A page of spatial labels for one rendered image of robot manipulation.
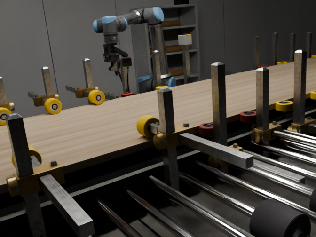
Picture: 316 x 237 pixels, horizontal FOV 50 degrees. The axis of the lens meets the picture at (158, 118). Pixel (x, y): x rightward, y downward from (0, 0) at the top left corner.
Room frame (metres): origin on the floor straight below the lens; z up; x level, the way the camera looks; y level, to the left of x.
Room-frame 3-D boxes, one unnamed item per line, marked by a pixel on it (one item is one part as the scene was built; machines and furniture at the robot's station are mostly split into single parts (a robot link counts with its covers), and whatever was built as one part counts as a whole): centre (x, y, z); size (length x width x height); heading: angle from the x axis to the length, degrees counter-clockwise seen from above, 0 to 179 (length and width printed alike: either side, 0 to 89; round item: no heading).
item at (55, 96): (1.92, 0.63, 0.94); 0.14 x 0.06 x 0.05; 122
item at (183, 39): (2.47, -0.24, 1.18); 0.07 x 0.07 x 0.08; 32
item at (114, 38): (2.25, 0.26, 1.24); 0.10 x 0.09 x 0.05; 32
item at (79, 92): (2.05, 0.42, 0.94); 0.14 x 0.06 x 0.05; 122
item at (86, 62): (2.06, 0.40, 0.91); 0.04 x 0.04 x 0.48; 32
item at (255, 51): (2.86, -0.87, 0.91); 0.04 x 0.04 x 0.48; 32
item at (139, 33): (5.18, -0.22, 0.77); 0.90 x 0.45 x 1.55; 119
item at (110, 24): (2.25, 0.25, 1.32); 0.10 x 0.09 x 0.12; 155
